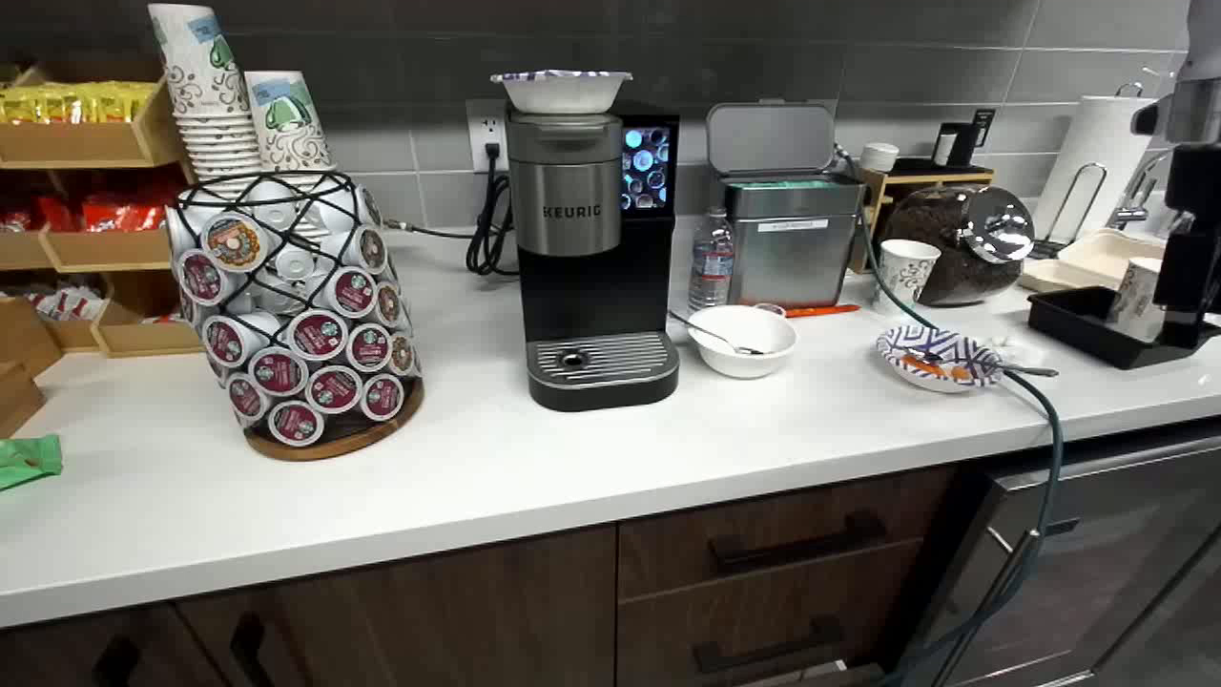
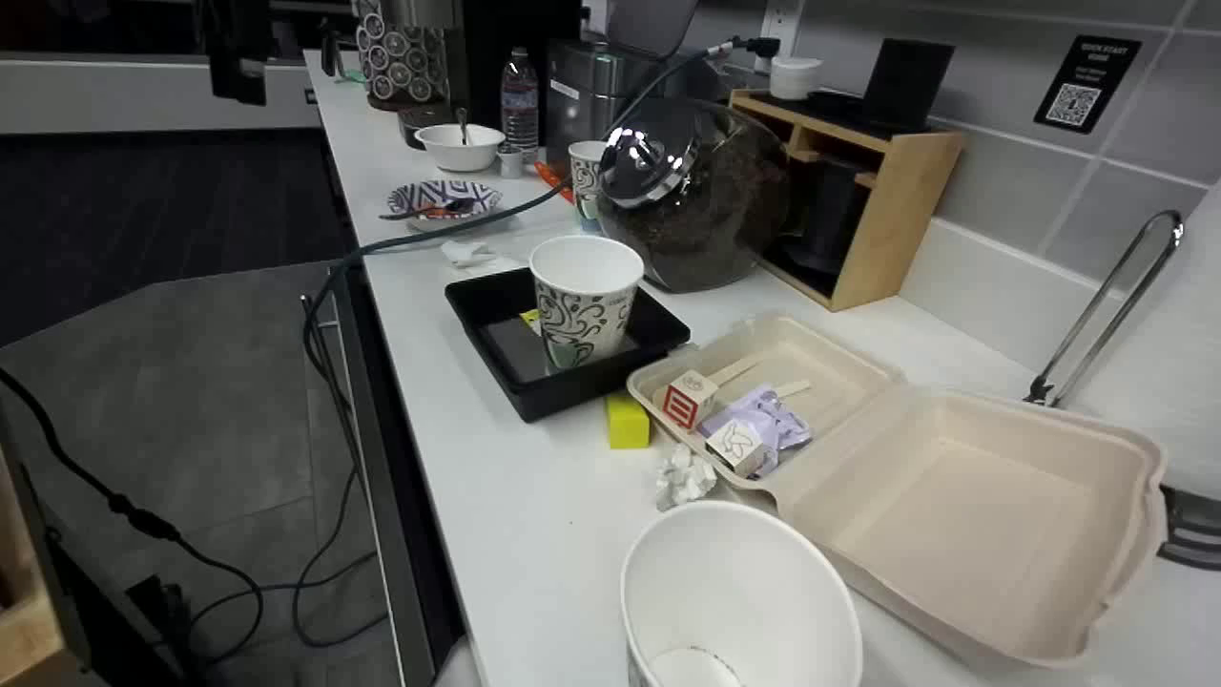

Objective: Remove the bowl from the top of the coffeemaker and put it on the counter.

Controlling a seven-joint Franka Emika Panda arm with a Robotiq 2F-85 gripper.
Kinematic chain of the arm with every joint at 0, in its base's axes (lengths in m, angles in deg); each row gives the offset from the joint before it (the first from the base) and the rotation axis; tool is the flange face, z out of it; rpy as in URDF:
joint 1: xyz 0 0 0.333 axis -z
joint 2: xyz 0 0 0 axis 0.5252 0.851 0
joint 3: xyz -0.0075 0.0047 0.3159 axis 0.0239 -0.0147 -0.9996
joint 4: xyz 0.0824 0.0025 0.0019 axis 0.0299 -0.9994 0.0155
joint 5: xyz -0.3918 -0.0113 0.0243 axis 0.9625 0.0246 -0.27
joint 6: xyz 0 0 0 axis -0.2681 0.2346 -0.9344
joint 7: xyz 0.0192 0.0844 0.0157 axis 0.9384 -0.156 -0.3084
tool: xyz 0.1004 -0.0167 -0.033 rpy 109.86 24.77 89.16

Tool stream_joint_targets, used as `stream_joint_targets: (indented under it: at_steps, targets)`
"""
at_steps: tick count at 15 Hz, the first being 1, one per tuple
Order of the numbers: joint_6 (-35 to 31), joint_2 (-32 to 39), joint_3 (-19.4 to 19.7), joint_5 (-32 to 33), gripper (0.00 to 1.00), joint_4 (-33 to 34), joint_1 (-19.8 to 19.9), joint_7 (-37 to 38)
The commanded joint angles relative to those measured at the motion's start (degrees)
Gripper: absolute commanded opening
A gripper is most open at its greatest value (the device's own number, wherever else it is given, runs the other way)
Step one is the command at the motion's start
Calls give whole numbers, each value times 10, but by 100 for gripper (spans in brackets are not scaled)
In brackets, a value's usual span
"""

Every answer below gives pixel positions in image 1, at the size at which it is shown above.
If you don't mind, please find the black silver Keurig coffeemaker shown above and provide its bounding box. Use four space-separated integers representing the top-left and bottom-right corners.
507 111 678 411

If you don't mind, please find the stack of patterned paper cups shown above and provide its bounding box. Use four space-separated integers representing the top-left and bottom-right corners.
150 4 261 180

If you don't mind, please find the green packet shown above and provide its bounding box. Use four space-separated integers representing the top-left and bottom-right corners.
0 437 61 494

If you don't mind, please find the wooden drawer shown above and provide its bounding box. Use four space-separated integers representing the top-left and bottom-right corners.
619 468 951 601
619 540 918 687

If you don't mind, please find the wooden snack shelf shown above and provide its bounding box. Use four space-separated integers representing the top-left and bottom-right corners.
0 65 205 437

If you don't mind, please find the grey hose cable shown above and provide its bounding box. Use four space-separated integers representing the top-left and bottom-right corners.
861 251 1068 687

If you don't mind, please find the white paper towel roll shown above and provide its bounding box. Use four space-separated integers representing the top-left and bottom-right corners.
1035 94 1147 246

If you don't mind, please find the patterned paper cup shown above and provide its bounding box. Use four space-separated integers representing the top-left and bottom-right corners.
881 236 939 306

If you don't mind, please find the blue patterned paper plate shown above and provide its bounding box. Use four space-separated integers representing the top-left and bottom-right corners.
872 323 1005 392

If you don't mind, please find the orange pen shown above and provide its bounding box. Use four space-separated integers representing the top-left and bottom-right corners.
780 302 860 320

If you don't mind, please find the white wall outlet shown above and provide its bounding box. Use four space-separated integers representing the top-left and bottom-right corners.
467 98 507 173

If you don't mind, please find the upper wooden drawer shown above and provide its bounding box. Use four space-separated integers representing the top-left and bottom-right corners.
619 468 951 601

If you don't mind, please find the small white cup on organizer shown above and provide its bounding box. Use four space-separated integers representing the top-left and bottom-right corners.
860 143 900 175

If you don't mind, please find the clear plastic water bottle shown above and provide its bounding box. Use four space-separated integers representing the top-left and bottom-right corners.
689 213 736 309

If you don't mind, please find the black power cord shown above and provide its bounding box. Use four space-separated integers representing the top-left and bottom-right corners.
463 138 519 279

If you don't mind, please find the wire K-cup pod holder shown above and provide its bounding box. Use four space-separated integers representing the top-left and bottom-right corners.
168 173 422 461

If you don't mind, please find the silver metal lidded bin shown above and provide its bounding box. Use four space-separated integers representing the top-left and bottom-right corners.
707 102 861 306

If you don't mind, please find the white ceramic bowl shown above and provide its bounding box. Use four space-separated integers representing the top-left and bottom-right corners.
688 306 796 383

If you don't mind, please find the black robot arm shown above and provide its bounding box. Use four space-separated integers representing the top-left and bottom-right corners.
1132 0 1221 349

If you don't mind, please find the black plastic tray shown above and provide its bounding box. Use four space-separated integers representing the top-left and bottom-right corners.
1029 288 1194 370

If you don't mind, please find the wooden condiment organizer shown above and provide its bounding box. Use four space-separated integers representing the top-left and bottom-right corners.
861 162 995 229

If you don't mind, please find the patterned cup in tray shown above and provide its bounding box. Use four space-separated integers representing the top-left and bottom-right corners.
1105 260 1165 342

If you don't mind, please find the patterned paper bowl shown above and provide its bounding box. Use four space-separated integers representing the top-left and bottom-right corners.
493 70 628 116

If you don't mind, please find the lower wooden drawer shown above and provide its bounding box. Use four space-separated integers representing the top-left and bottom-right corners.
619 540 918 687

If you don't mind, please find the metal spoon in bowl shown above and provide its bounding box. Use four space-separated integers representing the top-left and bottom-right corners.
666 309 763 358

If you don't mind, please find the stainless dishwasher front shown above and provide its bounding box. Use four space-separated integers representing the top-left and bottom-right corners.
904 424 1221 687

